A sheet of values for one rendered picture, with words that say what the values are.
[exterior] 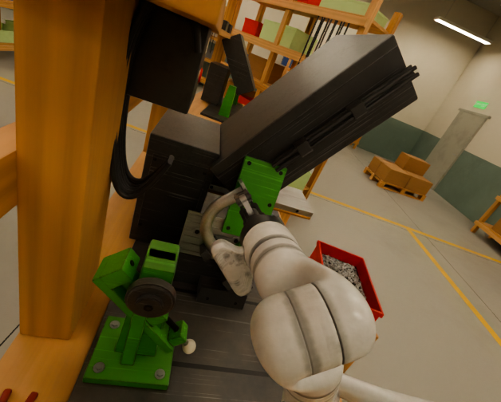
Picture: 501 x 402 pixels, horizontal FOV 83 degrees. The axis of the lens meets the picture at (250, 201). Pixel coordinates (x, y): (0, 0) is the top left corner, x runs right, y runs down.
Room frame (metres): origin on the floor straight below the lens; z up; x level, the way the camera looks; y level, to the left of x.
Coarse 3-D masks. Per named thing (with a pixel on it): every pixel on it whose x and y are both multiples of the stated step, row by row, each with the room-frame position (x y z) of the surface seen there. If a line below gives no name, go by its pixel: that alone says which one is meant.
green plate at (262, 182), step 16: (256, 160) 0.68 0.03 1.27; (240, 176) 0.66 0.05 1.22; (256, 176) 0.67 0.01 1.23; (272, 176) 0.69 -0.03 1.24; (256, 192) 0.67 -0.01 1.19; (272, 192) 0.68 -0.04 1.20; (240, 208) 0.65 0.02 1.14; (272, 208) 0.68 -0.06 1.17; (224, 224) 0.63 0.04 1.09; (240, 224) 0.64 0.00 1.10
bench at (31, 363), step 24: (120, 216) 0.76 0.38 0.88; (120, 240) 0.65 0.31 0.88; (96, 288) 0.47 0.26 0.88; (96, 312) 0.41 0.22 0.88; (24, 336) 0.31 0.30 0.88; (72, 336) 0.35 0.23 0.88; (0, 360) 0.26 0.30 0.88; (24, 360) 0.28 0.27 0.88; (48, 360) 0.29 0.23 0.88; (72, 360) 0.31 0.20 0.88; (0, 384) 0.23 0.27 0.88; (24, 384) 0.24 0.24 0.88; (48, 384) 0.26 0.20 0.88; (72, 384) 0.27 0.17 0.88
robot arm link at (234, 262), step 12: (252, 228) 0.34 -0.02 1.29; (264, 228) 0.33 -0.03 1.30; (276, 228) 0.33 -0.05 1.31; (216, 240) 0.32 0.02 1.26; (252, 240) 0.31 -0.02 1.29; (264, 240) 0.30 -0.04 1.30; (216, 252) 0.30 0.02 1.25; (228, 252) 0.31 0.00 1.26; (240, 252) 0.32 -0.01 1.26; (252, 252) 0.29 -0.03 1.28; (228, 264) 0.31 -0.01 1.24; (240, 264) 0.31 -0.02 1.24; (228, 276) 0.30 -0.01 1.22; (240, 276) 0.31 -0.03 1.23; (252, 276) 0.32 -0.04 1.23; (240, 288) 0.31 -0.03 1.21
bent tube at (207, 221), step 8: (240, 184) 0.64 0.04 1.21; (232, 192) 0.62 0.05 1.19; (216, 200) 0.61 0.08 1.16; (224, 200) 0.61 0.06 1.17; (232, 200) 0.61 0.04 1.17; (208, 208) 0.60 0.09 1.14; (216, 208) 0.60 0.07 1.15; (208, 216) 0.59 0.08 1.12; (200, 224) 0.59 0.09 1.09; (208, 224) 0.58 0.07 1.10; (200, 232) 0.58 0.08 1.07; (208, 232) 0.58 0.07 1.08; (208, 240) 0.58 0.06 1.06; (208, 248) 0.58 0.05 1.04
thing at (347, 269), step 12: (324, 252) 1.06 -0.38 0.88; (336, 252) 1.07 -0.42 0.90; (348, 252) 1.07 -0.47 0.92; (324, 264) 0.97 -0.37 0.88; (336, 264) 1.01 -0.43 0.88; (348, 264) 1.04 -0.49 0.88; (360, 264) 1.06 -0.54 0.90; (348, 276) 0.95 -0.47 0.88; (360, 276) 1.00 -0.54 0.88; (360, 288) 0.92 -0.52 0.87; (372, 288) 0.89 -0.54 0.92; (372, 300) 0.85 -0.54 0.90
